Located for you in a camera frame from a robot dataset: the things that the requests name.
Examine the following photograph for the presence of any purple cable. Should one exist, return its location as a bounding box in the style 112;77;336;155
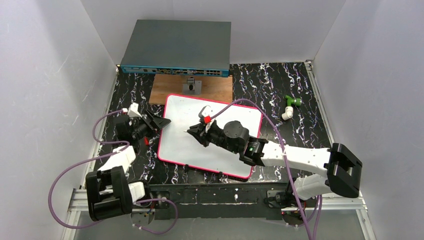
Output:
48;107;179;235
203;98;323;240

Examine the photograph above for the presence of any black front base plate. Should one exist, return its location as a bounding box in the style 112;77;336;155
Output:
150;182;287;220

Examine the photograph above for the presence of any grey blue network switch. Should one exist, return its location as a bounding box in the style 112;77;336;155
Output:
120;19;232;78

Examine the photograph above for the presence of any small grey metal bracket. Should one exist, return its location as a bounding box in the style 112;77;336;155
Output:
182;77;202;95

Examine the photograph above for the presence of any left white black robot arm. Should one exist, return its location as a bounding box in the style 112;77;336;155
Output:
85;110;171;222

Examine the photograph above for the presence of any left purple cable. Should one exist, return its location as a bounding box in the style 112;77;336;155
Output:
48;107;179;235

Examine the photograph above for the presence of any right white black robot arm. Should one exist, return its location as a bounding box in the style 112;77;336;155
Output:
187;120;363;201

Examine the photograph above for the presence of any brown wooden board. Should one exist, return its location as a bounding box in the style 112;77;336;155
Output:
149;74;233;105

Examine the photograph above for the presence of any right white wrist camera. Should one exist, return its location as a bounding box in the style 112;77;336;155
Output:
198;105;215;133

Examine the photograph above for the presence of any aluminium frame rail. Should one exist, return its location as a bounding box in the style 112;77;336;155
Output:
304;59;328;124

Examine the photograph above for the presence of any white pipe elbow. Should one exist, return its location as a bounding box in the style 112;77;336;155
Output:
281;106;294;121

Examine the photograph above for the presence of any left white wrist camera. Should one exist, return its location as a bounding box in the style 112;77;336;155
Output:
127;102;142;118

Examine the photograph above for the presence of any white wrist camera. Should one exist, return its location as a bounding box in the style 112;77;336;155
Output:
127;102;142;118
198;105;215;133

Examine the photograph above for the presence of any pink framed whiteboard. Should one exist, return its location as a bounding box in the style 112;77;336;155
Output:
157;94;252;179

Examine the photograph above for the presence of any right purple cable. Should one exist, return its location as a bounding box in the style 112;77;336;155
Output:
203;98;323;240

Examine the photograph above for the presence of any red marker cap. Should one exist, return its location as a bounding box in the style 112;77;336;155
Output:
143;137;150;146

